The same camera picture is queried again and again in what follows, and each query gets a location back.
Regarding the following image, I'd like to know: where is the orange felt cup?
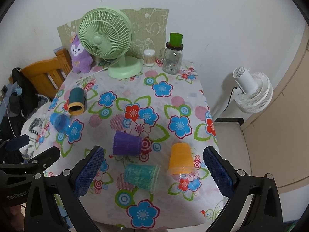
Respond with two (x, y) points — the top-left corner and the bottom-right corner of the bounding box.
(168, 142), (196, 175)

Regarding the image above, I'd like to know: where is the white printed t-shirt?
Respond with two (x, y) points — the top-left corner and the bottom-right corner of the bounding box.
(19, 102), (51, 160)

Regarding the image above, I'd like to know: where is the wooden chair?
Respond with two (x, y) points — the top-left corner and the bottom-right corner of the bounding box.
(8, 47), (72, 99)

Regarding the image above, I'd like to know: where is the white fan power cable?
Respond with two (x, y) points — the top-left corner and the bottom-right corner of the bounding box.
(90, 60), (122, 73)

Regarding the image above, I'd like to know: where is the white floor fan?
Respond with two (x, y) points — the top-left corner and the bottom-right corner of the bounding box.
(233, 66), (273, 114)

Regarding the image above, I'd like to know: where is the cotton swab container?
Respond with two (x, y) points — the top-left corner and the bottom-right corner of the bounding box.
(143, 49), (155, 67)

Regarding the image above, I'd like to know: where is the green desk fan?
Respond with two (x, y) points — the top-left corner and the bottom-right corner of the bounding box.
(78, 7), (143, 79)

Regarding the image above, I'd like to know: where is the blue felt cup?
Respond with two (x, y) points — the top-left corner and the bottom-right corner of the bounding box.
(50, 113), (71, 133)

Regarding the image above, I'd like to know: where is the dark clothes pile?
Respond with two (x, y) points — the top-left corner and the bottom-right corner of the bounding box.
(1, 67), (49, 140)

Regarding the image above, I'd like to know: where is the purple plush toy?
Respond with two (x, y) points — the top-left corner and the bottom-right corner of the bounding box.
(70, 35), (93, 73)

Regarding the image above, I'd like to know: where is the purple felt cup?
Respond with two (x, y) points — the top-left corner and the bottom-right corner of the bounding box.
(113, 131), (142, 156)

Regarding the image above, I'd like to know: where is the dark teal yellow-rim cup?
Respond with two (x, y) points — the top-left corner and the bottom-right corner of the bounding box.
(68, 87), (85, 116)

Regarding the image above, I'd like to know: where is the glass jar with handle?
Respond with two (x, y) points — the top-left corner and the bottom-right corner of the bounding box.
(160, 42), (184, 75)

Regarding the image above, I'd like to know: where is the floral tablecloth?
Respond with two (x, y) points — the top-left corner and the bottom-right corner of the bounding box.
(34, 61), (224, 229)

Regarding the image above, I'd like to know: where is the teal felt cup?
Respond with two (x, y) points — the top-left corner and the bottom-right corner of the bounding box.
(124, 164), (161, 194)

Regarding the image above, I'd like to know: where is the cardboard sheet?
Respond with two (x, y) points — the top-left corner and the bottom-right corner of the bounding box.
(56, 7), (170, 61)

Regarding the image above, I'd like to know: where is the green cup on jar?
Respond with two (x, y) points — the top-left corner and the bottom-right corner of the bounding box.
(169, 32), (183, 48)

